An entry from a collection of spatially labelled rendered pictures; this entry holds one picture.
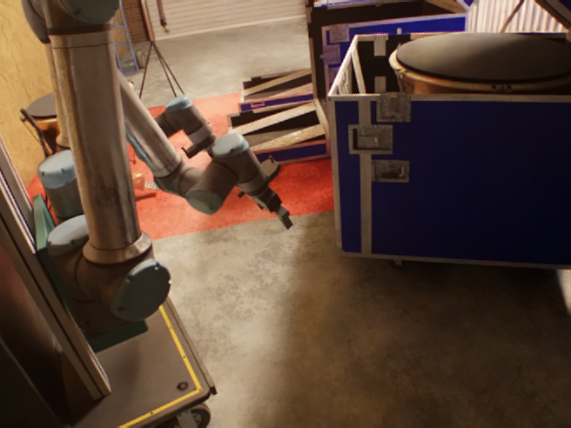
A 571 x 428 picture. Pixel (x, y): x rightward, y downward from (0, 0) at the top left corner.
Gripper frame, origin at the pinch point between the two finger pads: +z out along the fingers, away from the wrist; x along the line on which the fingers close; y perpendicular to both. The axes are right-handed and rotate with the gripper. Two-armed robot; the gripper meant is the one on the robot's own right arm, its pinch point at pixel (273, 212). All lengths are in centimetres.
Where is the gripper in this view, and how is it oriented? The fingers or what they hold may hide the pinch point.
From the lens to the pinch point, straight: 142.1
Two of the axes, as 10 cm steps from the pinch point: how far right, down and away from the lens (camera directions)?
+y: -7.0, 7.0, -1.7
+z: 3.6, 5.4, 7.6
